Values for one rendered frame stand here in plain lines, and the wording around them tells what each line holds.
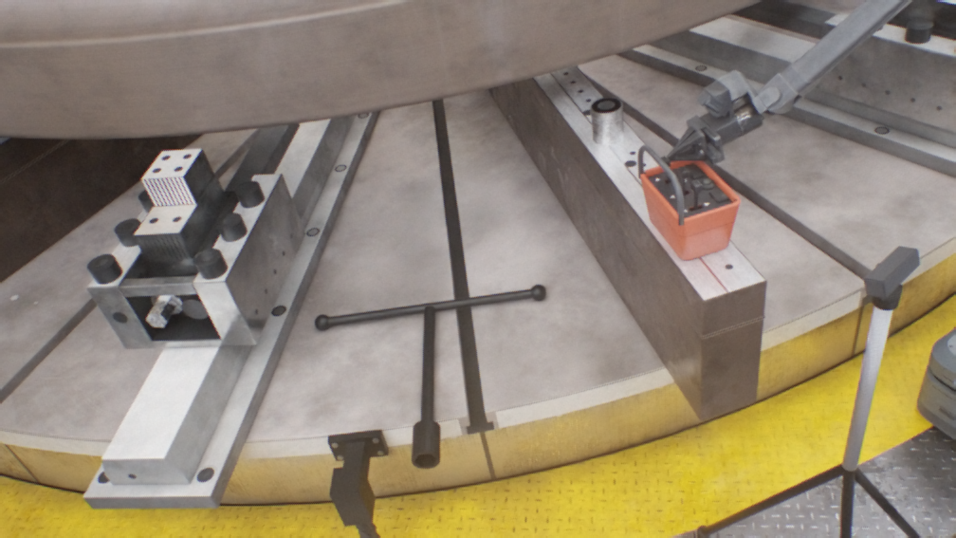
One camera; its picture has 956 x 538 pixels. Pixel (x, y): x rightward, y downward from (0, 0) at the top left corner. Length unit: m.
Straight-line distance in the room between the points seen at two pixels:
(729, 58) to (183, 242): 1.94
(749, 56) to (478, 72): 1.24
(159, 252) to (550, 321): 0.98
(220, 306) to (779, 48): 2.00
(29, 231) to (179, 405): 1.19
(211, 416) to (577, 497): 0.93
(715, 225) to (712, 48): 1.49
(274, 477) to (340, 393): 0.30
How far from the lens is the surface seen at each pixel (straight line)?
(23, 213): 3.07
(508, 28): 2.03
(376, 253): 2.51
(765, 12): 2.97
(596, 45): 2.12
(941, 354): 2.24
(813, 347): 2.35
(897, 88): 2.64
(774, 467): 2.25
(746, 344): 1.80
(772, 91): 1.73
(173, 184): 2.13
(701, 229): 1.68
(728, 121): 1.73
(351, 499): 1.93
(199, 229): 2.13
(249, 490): 2.35
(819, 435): 2.33
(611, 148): 2.09
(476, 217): 2.55
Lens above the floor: 1.82
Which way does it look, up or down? 40 degrees down
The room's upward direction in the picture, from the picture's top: 11 degrees counter-clockwise
